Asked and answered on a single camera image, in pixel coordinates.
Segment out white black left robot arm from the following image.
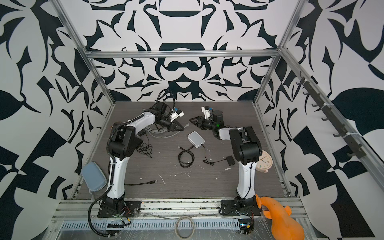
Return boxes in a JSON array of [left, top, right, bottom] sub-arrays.
[[106, 102, 185, 200]]

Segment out light blue plastic lid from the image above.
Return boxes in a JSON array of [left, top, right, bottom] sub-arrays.
[[81, 162, 107, 192]]

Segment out black corrugated cable conduit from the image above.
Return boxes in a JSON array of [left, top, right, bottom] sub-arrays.
[[106, 112, 151, 151]]

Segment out small black cable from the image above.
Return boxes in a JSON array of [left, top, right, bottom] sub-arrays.
[[177, 146, 196, 168]]

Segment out white network switch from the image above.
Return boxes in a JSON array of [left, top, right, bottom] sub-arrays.
[[187, 131, 205, 148]]

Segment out black wall hook rail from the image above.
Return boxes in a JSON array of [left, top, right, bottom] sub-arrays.
[[296, 71, 367, 159]]

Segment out grey ethernet cable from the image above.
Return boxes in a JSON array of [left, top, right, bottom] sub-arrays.
[[146, 124, 181, 139]]

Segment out black ethernet cable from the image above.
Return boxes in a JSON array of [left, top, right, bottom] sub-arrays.
[[124, 179, 157, 186]]

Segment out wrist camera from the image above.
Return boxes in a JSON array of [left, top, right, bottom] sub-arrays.
[[202, 106, 213, 120], [170, 108, 184, 122]]

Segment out tangled thin black adapter cable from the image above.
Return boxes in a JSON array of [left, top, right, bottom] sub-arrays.
[[136, 128, 154, 159]]

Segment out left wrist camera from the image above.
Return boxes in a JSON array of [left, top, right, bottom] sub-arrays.
[[170, 108, 184, 122]]

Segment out grey tape ring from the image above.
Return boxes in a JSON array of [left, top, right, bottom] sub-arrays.
[[174, 215, 196, 240]]

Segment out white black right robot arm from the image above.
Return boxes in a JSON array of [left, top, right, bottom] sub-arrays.
[[190, 108, 263, 200]]

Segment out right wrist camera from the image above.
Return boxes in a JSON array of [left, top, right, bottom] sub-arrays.
[[202, 106, 213, 120]]

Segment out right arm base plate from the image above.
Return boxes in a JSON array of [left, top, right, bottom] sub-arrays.
[[219, 198, 262, 216]]

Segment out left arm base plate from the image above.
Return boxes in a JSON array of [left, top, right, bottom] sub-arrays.
[[97, 201, 142, 218]]

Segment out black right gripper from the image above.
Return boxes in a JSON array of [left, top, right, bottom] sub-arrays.
[[190, 117, 218, 132]]

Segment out beige round alarm clock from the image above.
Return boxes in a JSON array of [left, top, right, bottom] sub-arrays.
[[256, 151, 273, 173]]

